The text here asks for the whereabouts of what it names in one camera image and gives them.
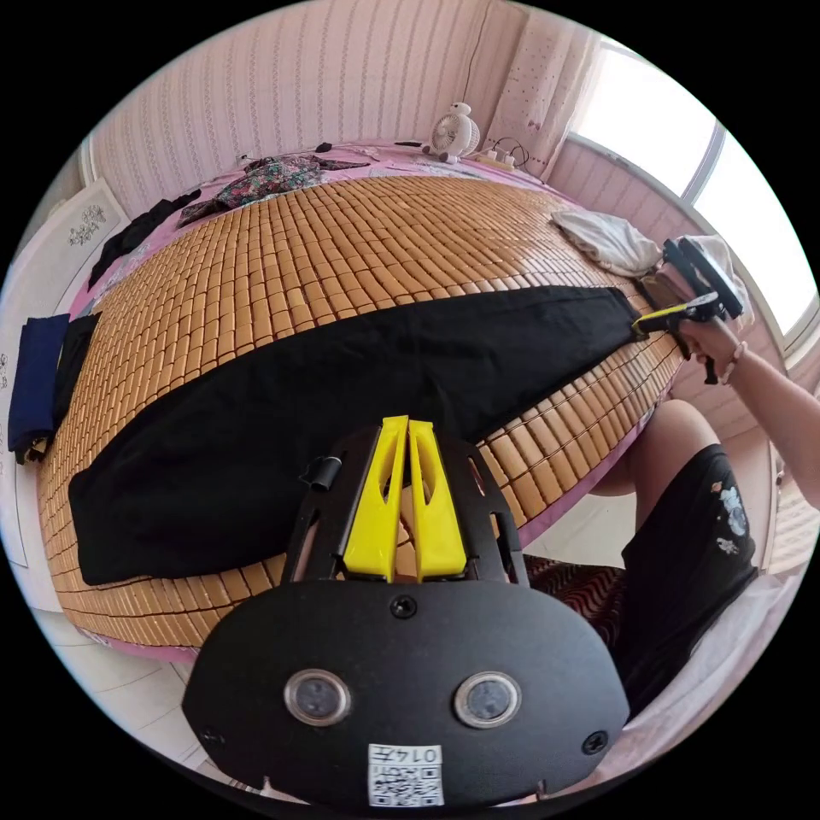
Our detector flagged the white garment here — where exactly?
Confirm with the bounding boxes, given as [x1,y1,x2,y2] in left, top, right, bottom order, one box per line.
[549,209,665,278]

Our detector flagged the black pants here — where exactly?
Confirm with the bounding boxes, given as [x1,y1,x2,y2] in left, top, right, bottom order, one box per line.
[67,284,643,588]

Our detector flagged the window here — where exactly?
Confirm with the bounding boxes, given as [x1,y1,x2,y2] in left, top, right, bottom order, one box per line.
[563,32,820,366]

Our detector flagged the crumpled black garment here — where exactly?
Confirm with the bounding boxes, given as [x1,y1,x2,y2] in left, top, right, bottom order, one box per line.
[86,189,203,290]

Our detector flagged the small white fan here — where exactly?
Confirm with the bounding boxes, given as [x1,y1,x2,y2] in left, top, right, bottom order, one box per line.
[421,97,483,166]

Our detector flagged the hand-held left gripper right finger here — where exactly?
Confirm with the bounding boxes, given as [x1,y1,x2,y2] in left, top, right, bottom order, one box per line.
[408,419,467,583]

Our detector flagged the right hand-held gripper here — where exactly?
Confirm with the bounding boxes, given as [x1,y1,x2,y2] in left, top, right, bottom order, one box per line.
[630,235,746,387]

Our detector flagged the person's right forearm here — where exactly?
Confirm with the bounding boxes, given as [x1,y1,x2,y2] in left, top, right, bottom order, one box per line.
[724,343,820,464]

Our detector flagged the dark red patterned mat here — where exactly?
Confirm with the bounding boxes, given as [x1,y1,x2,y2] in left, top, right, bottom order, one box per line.
[524,553,629,652]

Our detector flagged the pink dotted curtain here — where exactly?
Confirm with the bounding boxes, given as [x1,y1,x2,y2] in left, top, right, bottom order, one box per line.
[496,9,606,184]

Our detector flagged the floral patterned garment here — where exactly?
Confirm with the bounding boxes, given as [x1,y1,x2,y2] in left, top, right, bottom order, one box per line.
[176,152,374,230]

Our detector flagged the person's body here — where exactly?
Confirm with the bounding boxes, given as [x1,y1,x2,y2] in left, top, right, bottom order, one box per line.
[592,396,793,722]

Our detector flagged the bed with woven mat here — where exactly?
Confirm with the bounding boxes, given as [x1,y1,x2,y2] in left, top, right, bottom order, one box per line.
[35,140,706,665]

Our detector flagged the person's right hand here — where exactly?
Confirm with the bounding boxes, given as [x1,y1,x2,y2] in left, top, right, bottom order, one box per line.
[680,314,748,387]

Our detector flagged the folded navy blue garment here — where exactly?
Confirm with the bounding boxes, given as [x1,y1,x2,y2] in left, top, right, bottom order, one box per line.
[7,312,72,454]

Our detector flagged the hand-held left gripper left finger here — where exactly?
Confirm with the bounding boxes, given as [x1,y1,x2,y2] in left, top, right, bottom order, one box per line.
[343,414,410,583]

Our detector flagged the folded black garment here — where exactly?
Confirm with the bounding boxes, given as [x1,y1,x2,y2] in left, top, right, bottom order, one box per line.
[19,312,103,464]

